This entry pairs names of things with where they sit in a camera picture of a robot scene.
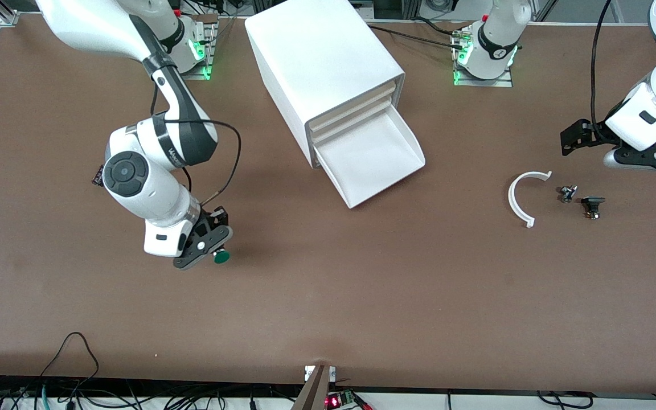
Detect white drawer cabinet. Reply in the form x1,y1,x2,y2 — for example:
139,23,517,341
244,0,405,169

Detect white mast bracket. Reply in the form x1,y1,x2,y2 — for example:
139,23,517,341
304,365,337,382

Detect white curved plastic part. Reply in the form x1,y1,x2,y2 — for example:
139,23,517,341
508,170,553,228

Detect white plastic drawer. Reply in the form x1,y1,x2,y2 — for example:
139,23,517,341
312,107,427,210
308,81,397,133
310,95,393,144

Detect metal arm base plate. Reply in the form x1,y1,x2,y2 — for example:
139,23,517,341
177,14,218,81
451,24,514,88

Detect grey camera mast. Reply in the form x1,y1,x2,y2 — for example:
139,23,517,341
291,364,331,410

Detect black looped cable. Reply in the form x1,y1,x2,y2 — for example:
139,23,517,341
40,332,101,393

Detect aluminium frame profile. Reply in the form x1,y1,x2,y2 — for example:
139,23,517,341
0,0,21,26

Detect black cable bundle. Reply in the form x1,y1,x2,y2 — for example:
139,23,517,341
536,391,593,408

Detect black cable on table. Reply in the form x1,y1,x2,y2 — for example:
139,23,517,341
367,23,465,49

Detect circuit board with red light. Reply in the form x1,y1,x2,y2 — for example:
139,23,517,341
325,389,358,408

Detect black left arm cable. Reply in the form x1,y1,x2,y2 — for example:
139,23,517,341
590,0,613,143

